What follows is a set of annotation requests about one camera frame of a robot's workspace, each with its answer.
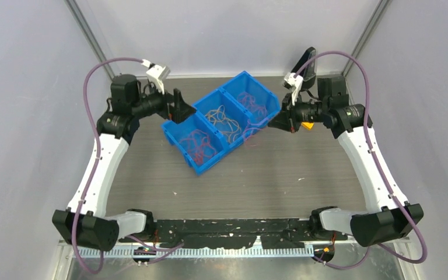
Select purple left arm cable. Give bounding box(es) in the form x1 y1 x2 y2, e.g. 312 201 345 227
71 57 186 275

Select black wedge-shaped stand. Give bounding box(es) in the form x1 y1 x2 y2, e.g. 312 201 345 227
290 47 318 92

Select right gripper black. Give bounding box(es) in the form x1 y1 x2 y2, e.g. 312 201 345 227
268 90 329 133

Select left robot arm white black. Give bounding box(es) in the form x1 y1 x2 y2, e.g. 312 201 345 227
52 74 196 252

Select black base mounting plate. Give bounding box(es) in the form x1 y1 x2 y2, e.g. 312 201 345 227
134 218 347 249

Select pink cable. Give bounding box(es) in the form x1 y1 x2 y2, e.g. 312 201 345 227
235 90 271 148

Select yellow triangular plastic piece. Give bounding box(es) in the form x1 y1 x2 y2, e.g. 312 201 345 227
301 122 314 130

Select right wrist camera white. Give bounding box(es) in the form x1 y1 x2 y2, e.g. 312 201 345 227
283 72 303 106

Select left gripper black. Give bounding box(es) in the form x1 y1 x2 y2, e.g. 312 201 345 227
132 79 196 124

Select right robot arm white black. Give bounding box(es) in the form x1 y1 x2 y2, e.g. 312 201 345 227
268 73 424 247

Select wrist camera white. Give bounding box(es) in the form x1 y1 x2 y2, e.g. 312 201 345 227
141 59 170 94
283 72 303 106

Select blue three-compartment plastic bin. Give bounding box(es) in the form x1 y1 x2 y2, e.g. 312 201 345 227
161 71 281 176

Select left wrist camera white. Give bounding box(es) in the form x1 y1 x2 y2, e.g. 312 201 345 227
141 59 170 94

